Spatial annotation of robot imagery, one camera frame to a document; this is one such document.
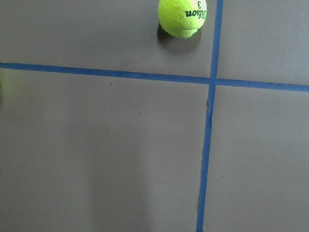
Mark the yellow tennis ball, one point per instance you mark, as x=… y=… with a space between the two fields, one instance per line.
x=1 y=86
x=182 y=18

